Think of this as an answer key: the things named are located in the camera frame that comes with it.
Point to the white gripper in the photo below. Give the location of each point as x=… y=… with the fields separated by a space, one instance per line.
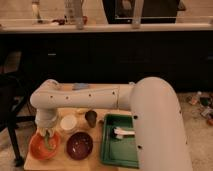
x=46 y=120

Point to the green pepper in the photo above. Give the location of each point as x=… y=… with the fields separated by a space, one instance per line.
x=46 y=141

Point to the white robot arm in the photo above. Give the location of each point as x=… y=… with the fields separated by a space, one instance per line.
x=161 y=140

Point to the small white bowl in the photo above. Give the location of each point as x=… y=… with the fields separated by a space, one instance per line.
x=68 y=123

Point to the orange red bowl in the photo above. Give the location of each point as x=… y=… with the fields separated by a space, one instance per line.
x=38 y=150

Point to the dark maroon bowl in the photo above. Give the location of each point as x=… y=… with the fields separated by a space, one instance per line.
x=79 y=146

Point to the black office chair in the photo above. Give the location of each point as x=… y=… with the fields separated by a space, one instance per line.
x=9 y=107

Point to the dark metal cup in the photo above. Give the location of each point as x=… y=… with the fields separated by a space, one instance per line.
x=91 y=118

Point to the white and black utensil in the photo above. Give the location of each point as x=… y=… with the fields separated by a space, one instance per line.
x=120 y=133

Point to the green plastic tray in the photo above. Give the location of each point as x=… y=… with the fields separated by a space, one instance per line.
x=118 y=152

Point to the dark cabinet counter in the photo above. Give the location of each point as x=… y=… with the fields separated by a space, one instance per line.
x=182 y=58

